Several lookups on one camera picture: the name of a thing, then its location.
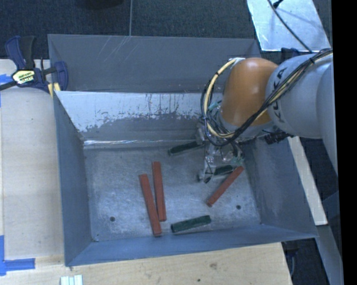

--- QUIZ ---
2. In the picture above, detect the red-brown flat block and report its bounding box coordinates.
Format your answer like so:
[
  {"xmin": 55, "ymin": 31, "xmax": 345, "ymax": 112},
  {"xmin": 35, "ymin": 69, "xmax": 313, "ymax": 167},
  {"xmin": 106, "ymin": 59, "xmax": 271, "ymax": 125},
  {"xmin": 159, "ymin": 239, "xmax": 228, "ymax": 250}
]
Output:
[
  {"xmin": 204, "ymin": 165, "xmax": 247, "ymax": 208},
  {"xmin": 151, "ymin": 160, "xmax": 168, "ymax": 222},
  {"xmin": 138, "ymin": 172, "xmax": 163, "ymax": 237}
]

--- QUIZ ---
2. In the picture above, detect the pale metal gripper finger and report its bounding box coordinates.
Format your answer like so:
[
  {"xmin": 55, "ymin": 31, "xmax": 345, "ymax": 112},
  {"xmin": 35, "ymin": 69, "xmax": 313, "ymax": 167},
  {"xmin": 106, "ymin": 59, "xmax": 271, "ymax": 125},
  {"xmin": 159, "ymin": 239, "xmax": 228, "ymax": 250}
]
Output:
[
  {"xmin": 203, "ymin": 165, "xmax": 219, "ymax": 185},
  {"xmin": 196, "ymin": 162, "xmax": 212, "ymax": 182}
]

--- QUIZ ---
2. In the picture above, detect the grey metal bin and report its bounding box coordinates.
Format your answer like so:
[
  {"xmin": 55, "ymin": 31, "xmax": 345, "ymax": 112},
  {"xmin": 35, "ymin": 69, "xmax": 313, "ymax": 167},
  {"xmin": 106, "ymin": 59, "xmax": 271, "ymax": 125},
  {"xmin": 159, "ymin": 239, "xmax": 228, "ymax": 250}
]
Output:
[{"xmin": 47, "ymin": 22, "xmax": 320, "ymax": 268}]

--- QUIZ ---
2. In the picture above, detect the dark green flat block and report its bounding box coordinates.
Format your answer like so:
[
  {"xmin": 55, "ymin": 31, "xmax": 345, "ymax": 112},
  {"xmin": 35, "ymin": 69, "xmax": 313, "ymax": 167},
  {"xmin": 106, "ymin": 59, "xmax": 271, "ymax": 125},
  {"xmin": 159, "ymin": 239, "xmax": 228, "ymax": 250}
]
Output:
[
  {"xmin": 213, "ymin": 164, "xmax": 237, "ymax": 176},
  {"xmin": 170, "ymin": 214, "xmax": 212, "ymax": 234},
  {"xmin": 167, "ymin": 140, "xmax": 198, "ymax": 157}
]

